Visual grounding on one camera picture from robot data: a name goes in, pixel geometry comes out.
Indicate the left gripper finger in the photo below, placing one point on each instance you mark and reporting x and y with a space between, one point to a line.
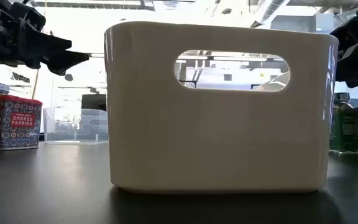
67 62
39 46

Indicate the white ceiling duct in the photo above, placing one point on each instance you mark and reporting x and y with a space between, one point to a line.
269 12

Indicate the black box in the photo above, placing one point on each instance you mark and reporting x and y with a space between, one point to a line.
93 102

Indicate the red smoked paprika tin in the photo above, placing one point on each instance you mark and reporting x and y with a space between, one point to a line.
11 130

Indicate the clear plastic bin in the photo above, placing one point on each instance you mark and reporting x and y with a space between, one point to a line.
61 130

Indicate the dark round ceiling fixture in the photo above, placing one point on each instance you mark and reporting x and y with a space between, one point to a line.
68 77

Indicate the glass jars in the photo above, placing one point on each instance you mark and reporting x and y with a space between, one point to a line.
342 124

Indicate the white plastic bin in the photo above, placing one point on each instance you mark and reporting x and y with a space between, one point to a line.
197 140

